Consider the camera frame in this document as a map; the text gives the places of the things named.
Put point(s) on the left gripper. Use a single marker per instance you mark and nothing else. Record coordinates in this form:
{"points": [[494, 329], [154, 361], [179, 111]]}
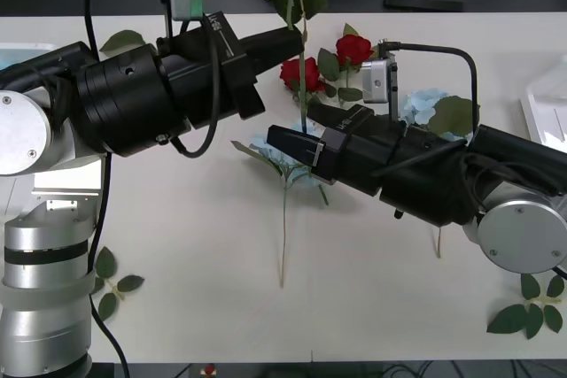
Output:
{"points": [[212, 77]]}

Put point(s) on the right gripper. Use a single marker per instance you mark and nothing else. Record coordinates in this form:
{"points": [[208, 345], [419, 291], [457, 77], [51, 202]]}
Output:
{"points": [[359, 156]]}

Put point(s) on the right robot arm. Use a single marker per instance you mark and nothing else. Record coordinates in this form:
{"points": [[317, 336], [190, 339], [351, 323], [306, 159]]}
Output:
{"points": [[425, 179]]}

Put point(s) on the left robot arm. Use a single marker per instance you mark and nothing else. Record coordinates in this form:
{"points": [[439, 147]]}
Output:
{"points": [[124, 99]]}

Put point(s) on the pale blue flower green stem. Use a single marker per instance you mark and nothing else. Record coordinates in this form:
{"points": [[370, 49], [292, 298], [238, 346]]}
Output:
{"points": [[261, 144], [421, 105]]}

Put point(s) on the single green leaf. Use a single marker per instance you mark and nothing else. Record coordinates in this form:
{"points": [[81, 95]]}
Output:
{"points": [[121, 40]]}

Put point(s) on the green leaf twig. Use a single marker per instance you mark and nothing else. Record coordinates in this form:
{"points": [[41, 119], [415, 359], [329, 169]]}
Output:
{"points": [[106, 263], [514, 318]]}

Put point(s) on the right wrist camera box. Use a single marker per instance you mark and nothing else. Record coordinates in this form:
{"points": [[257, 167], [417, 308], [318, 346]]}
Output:
{"points": [[376, 81]]}

